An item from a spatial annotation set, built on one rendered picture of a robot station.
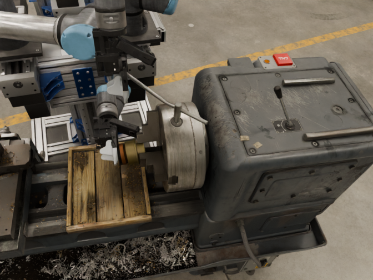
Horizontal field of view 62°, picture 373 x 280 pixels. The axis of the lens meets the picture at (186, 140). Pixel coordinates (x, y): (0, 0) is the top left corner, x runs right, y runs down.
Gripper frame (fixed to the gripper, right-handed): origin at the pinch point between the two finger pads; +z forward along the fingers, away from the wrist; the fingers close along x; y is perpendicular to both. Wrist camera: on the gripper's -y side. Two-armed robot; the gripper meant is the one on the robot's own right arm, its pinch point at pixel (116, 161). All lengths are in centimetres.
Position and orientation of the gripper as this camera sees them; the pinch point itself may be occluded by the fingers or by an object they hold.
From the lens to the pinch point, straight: 110.3
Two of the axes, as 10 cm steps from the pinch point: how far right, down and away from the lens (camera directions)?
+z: 1.9, 7.9, -5.8
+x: 0.9, -6.0, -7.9
